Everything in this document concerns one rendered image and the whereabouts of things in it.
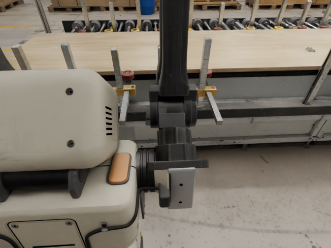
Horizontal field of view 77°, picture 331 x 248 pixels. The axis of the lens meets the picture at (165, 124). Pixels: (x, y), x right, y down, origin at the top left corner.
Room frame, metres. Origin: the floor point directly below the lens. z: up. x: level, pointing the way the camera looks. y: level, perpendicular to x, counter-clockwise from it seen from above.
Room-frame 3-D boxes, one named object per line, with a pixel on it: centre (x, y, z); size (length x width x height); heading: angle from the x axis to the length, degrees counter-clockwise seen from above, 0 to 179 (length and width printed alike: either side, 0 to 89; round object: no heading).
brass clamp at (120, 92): (1.11, 0.25, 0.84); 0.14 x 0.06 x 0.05; 93
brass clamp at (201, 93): (1.14, -0.25, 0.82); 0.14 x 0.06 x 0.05; 93
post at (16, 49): (1.08, 0.77, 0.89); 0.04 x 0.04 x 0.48; 3
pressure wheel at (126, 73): (1.22, 0.24, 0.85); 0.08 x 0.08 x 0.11
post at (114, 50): (1.11, 0.27, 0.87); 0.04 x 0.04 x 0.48; 3
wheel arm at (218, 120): (1.05, -0.27, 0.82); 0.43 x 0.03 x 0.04; 3
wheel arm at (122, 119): (1.02, 0.23, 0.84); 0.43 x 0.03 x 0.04; 3
